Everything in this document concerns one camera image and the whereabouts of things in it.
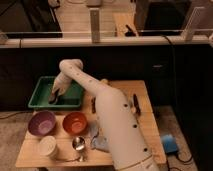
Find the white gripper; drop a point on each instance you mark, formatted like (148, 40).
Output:
(60, 86)

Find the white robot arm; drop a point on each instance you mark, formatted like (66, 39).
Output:
(126, 143)

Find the green plastic tray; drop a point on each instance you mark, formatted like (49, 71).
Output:
(71, 100)

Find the purple bowl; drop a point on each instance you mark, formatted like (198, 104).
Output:
(42, 123)

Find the orange bowl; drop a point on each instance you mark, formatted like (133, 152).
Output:
(75, 123)

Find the dark grape bunch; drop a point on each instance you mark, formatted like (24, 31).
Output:
(93, 105)

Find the white cup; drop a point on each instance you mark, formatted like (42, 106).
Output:
(48, 147)

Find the grey blue cloth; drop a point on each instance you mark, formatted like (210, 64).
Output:
(97, 142)

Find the metal spoon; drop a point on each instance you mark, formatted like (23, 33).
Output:
(77, 159)

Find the blue device on floor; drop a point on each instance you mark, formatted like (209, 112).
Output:
(169, 144)

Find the white divider rail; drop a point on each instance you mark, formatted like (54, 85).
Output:
(94, 38)

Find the black brush with wooden handle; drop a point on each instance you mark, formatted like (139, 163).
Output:
(136, 105)

